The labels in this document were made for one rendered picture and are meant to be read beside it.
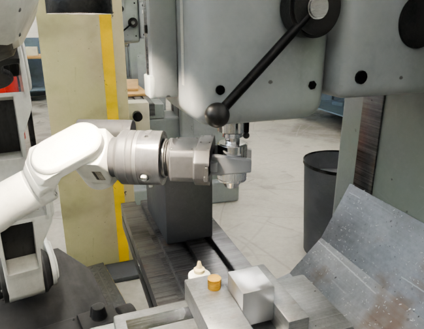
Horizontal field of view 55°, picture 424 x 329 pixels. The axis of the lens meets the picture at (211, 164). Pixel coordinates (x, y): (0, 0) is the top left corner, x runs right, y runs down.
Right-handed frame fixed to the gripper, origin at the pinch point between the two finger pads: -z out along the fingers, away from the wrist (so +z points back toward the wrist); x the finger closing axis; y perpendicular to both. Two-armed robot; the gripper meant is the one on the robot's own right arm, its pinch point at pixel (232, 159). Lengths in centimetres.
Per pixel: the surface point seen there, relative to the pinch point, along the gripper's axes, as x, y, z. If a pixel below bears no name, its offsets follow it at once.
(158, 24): -6.6, -20.3, 9.5
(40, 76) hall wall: 787, 82, 440
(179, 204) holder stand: 26.9, 20.5, 13.6
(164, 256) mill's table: 22.4, 32.1, 16.7
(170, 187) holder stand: 25.9, 15.8, 15.4
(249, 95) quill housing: -9.9, -11.8, -2.5
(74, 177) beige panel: 146, 61, 94
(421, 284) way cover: 3.2, 23.8, -33.8
